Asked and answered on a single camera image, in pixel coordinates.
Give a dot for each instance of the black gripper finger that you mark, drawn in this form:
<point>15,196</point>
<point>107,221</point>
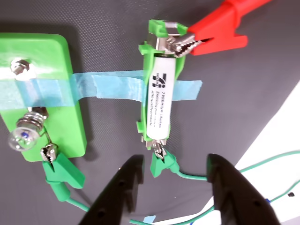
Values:
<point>241,201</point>
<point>114,199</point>

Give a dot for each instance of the white AA battery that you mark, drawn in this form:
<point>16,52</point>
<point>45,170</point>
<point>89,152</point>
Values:
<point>161,105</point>

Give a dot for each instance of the green alligator clip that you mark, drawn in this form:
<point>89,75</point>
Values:
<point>63,171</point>
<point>159,166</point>

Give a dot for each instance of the green battery holder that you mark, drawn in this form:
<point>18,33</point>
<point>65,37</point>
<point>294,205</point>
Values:
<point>145,70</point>

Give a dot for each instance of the green bulb holder board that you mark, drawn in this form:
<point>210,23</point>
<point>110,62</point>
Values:
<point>54,51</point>

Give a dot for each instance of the red alligator clip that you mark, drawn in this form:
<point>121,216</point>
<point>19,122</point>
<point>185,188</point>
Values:
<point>218,35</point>

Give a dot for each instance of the short blue tape piece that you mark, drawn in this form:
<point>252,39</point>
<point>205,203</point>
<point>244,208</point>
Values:
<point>148,219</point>

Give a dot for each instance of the dark grey work mat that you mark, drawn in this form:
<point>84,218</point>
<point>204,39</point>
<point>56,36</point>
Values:
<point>234,105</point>

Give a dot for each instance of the small clear light bulb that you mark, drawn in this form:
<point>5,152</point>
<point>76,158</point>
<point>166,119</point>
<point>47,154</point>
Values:
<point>22,139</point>

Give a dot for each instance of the blue masking tape strip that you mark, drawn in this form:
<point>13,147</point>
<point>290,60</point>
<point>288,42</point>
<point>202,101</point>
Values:
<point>47,91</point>
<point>117,86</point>

